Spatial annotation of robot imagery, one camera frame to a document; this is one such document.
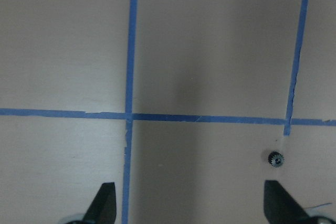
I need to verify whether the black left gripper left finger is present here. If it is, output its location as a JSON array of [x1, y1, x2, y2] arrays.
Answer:
[[81, 183, 117, 224]]

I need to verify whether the small black gear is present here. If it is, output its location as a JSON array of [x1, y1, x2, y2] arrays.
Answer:
[[268, 151, 285, 168]]

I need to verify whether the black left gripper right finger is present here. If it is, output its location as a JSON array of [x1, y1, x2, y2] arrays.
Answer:
[[264, 180, 311, 224]]

